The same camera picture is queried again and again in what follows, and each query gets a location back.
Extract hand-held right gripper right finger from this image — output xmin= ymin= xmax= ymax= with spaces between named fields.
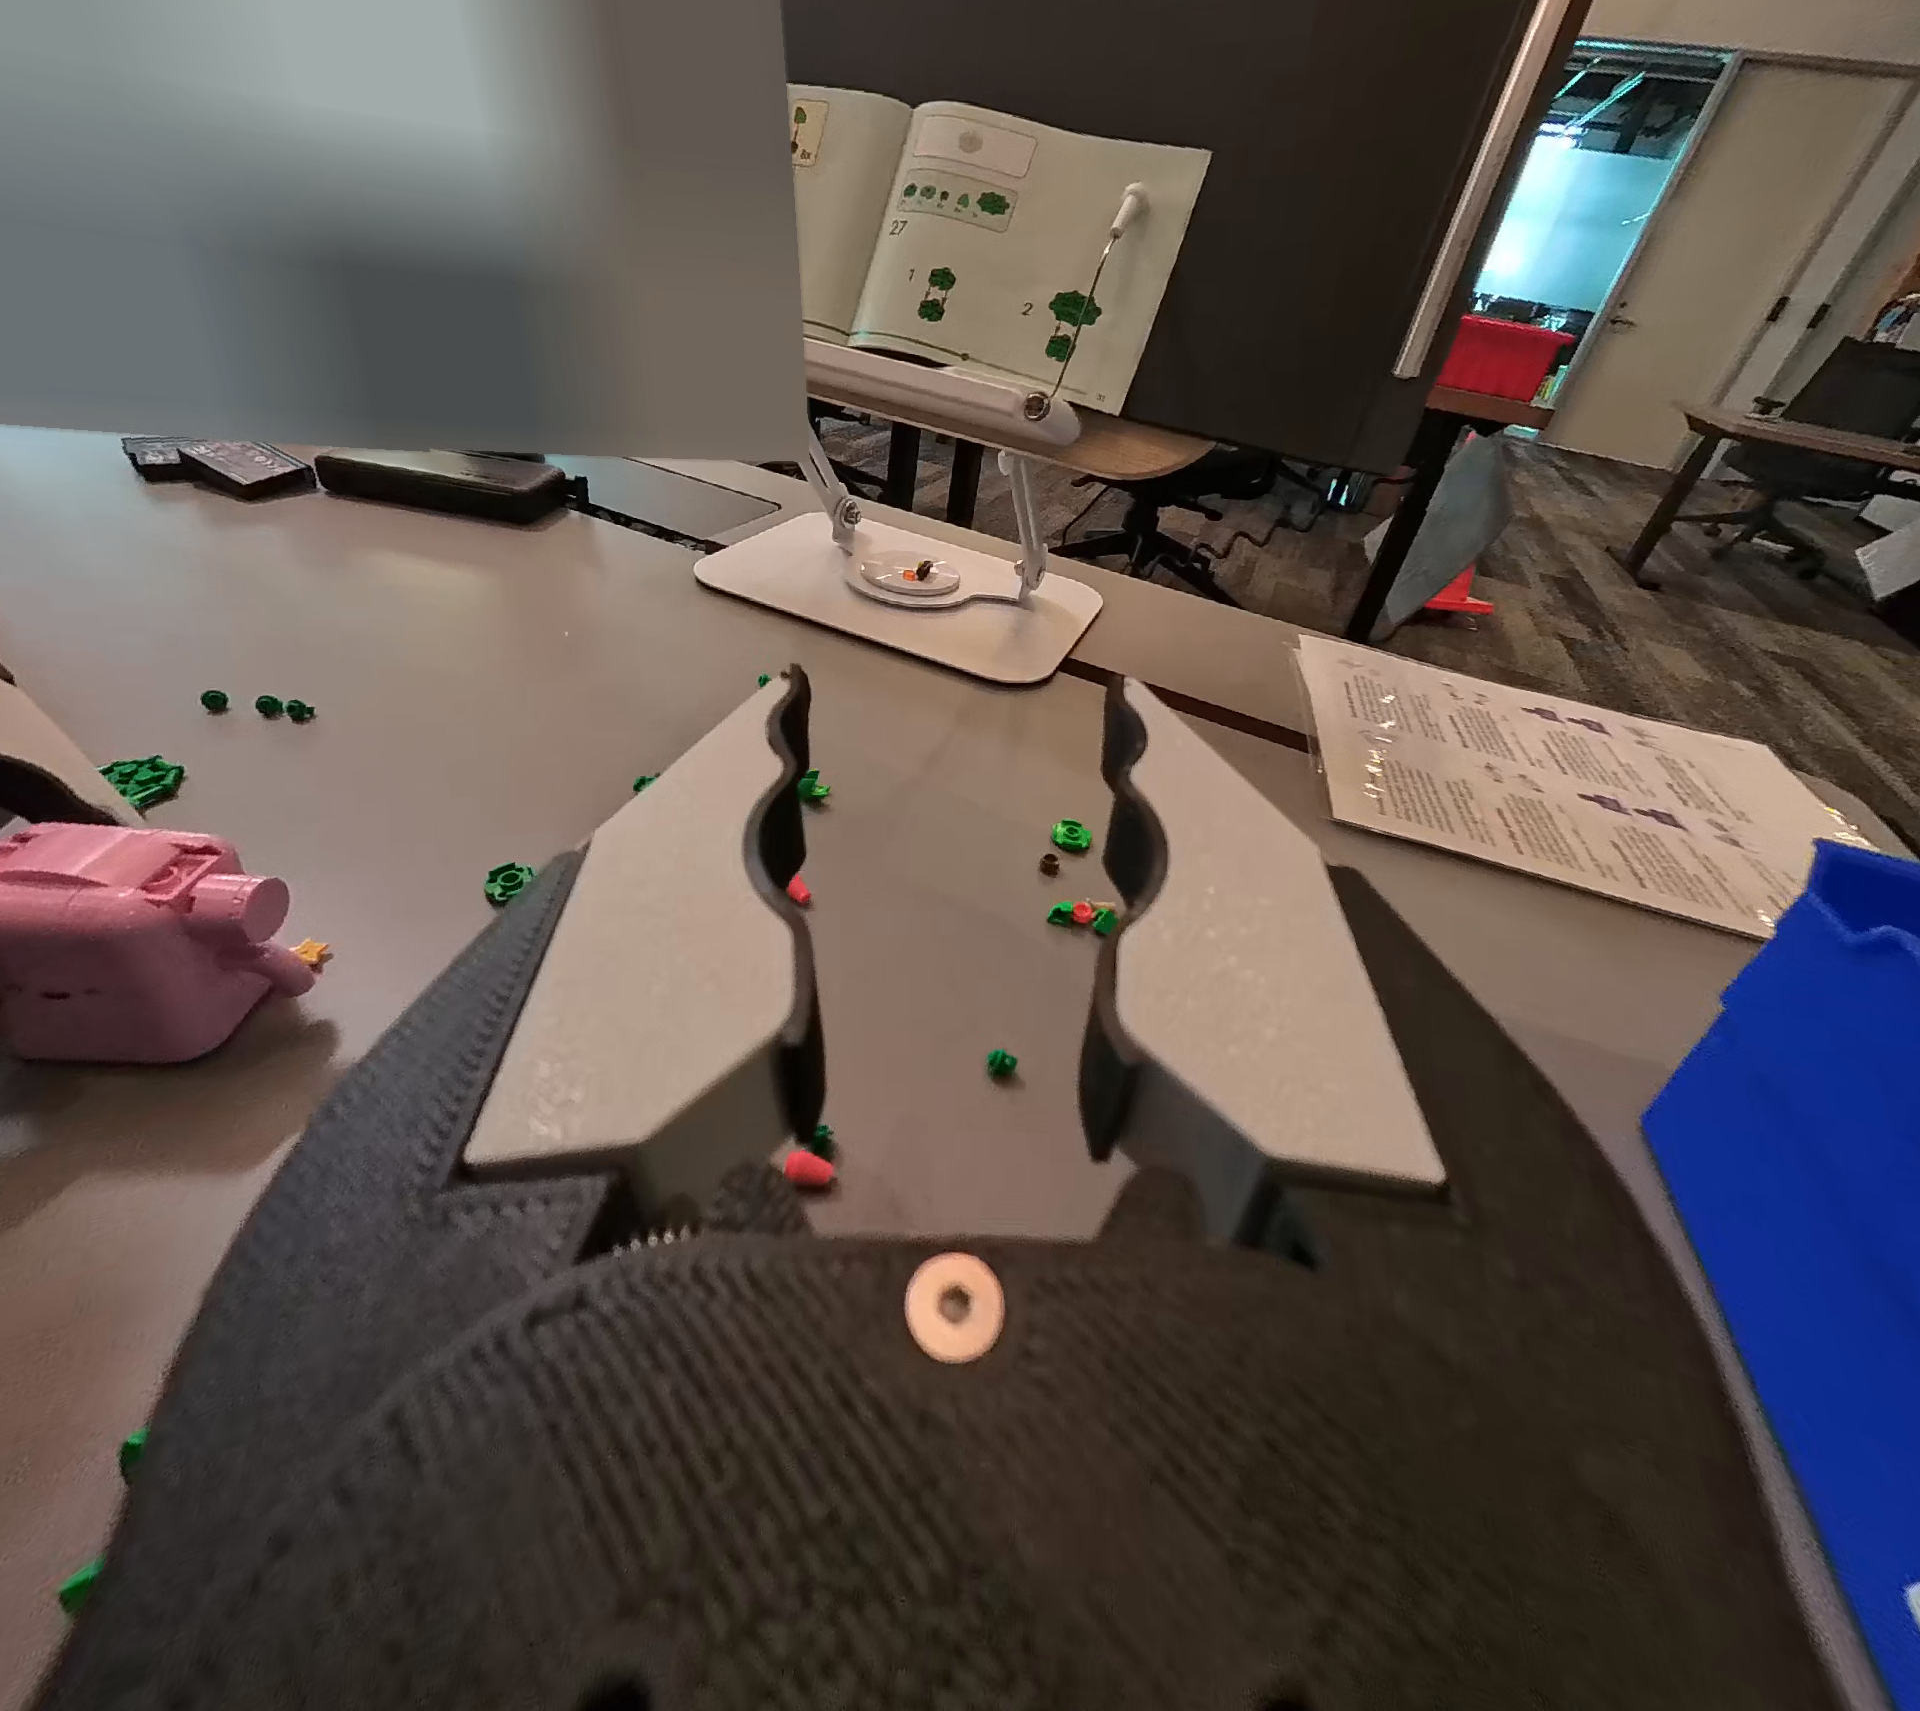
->
xmin=1083 ymin=675 xmax=1451 ymax=1255

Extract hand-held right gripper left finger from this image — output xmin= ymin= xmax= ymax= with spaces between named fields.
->
xmin=463 ymin=665 xmax=831 ymax=1209

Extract scattered small toy bricks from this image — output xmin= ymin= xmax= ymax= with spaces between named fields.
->
xmin=61 ymin=683 xmax=1128 ymax=1614

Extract laminated instruction sheet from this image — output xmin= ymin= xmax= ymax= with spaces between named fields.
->
xmin=1292 ymin=633 xmax=1863 ymax=939

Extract white book stand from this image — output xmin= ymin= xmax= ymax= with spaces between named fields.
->
xmin=695 ymin=183 xmax=1225 ymax=687

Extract black office chair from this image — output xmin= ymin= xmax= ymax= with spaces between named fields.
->
xmin=1073 ymin=451 xmax=1279 ymax=609
xmin=1710 ymin=337 xmax=1920 ymax=579

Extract grey triangular board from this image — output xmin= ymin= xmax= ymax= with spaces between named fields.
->
xmin=1381 ymin=433 xmax=1518 ymax=639

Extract black flat case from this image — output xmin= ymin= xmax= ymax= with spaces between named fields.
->
xmin=314 ymin=447 xmax=570 ymax=525

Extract pink toy brick pot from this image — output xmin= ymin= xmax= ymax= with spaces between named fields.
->
xmin=0 ymin=823 xmax=324 ymax=1065

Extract blue plastic bin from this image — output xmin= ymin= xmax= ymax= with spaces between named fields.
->
xmin=1642 ymin=837 xmax=1920 ymax=1711

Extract red storage bin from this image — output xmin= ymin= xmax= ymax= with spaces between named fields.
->
xmin=1443 ymin=315 xmax=1579 ymax=393

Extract wooden office desk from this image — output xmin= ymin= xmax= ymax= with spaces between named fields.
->
xmin=1626 ymin=403 xmax=1920 ymax=587

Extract open instruction booklet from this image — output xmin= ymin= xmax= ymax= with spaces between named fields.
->
xmin=787 ymin=83 xmax=1215 ymax=411

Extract white door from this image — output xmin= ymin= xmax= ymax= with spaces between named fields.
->
xmin=1544 ymin=57 xmax=1908 ymax=467

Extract dark grey partition panel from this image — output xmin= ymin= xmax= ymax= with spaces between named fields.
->
xmin=762 ymin=0 xmax=1661 ymax=475

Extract desk cable cover panel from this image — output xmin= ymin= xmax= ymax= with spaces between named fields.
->
xmin=566 ymin=455 xmax=787 ymax=547

